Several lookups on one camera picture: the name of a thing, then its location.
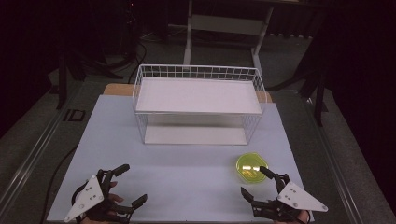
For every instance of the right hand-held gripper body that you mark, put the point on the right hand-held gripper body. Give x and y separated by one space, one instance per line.
297 199

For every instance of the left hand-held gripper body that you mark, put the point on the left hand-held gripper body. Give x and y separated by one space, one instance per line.
88 194

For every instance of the yellow-green plastic bowl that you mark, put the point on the yellow-green plastic bowl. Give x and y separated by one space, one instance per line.
249 166

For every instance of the person's right hand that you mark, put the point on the person's right hand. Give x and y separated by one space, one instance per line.
303 217

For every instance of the person's left hand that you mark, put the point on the person's left hand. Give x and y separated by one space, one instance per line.
114 198

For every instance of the pale table cover sheet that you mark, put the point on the pale table cover sheet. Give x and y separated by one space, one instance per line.
174 174

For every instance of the black metal stand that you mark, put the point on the black metal stand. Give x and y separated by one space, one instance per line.
320 99
62 81

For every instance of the metal floor rail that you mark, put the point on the metal floor rail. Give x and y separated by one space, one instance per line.
34 155
337 161

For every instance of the black floor bracket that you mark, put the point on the black floor bracket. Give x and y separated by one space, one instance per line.
74 115

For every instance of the white metal desk frame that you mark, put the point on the white metal desk frame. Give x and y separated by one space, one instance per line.
227 25

